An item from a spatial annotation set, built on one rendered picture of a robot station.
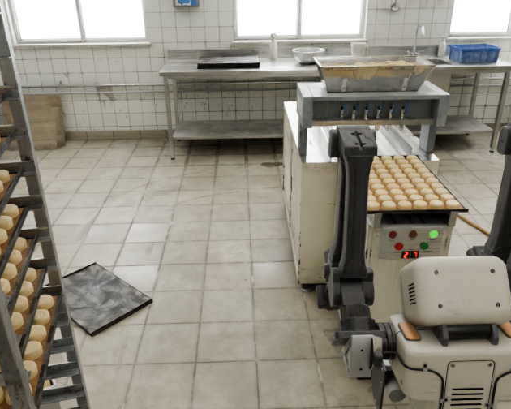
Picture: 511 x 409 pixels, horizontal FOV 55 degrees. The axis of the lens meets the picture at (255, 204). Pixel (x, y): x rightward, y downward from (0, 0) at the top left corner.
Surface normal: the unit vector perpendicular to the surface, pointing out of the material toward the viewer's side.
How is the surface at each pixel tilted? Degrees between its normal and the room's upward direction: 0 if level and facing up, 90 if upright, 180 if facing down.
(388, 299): 90
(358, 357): 82
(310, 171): 90
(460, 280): 48
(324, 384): 0
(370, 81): 115
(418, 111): 90
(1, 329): 90
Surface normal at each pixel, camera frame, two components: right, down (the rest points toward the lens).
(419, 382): 0.02, 0.30
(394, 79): 0.02, 0.77
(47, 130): 0.04, 0.04
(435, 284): 0.01, -0.29
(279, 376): -0.01, -0.90
